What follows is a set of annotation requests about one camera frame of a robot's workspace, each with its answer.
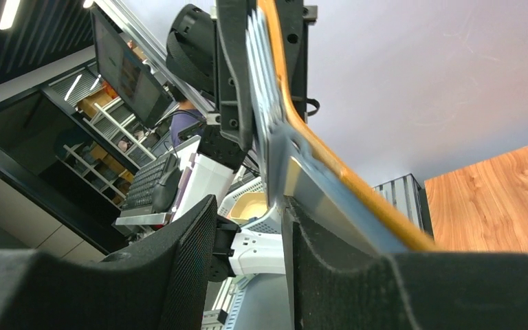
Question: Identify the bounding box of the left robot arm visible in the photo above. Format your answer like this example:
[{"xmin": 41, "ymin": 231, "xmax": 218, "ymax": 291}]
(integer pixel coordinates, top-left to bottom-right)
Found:
[{"xmin": 152, "ymin": 1, "xmax": 257, "ymax": 284}]

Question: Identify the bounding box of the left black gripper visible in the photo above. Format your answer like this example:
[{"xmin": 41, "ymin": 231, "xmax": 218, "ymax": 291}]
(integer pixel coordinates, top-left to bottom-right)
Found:
[{"xmin": 166, "ymin": 0, "xmax": 319, "ymax": 151}]

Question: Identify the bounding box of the black keyboard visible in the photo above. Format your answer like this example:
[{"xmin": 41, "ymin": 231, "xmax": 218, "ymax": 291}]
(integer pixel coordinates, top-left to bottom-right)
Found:
[{"xmin": 120, "ymin": 153, "xmax": 182, "ymax": 217}]

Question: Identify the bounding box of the computer monitor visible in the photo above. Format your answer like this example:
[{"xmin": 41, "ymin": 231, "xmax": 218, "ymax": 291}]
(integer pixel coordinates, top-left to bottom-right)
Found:
[{"xmin": 91, "ymin": 8, "xmax": 173, "ymax": 129}]

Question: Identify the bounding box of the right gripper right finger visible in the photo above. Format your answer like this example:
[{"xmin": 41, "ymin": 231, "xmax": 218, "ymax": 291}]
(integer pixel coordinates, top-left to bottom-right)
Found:
[{"xmin": 285, "ymin": 198, "xmax": 528, "ymax": 329}]

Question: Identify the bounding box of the white plastic basket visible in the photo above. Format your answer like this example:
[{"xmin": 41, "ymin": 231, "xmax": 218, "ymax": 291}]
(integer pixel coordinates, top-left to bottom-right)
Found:
[{"xmin": 218, "ymin": 177, "xmax": 281, "ymax": 234}]

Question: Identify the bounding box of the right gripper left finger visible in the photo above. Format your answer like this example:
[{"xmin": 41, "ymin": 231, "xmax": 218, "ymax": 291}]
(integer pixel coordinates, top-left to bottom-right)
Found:
[{"xmin": 0, "ymin": 195, "xmax": 217, "ymax": 329}]

